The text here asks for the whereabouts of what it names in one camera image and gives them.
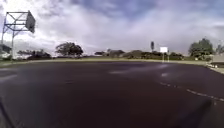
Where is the row of trees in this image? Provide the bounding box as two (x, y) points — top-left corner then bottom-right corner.
(93, 48), (185, 61)

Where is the dark asphalt court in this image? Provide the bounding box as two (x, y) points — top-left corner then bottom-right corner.
(0, 60), (224, 128)

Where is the broad dark tree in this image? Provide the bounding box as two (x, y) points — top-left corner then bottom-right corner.
(54, 41), (84, 58)

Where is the white board on posts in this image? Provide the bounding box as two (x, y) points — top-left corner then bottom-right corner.
(159, 46), (170, 63)

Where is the large round tree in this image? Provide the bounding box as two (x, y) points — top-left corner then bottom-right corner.
(188, 37), (215, 61)

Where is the basketball hoop on metal frame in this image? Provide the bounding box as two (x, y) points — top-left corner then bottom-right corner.
(0, 10), (37, 61)

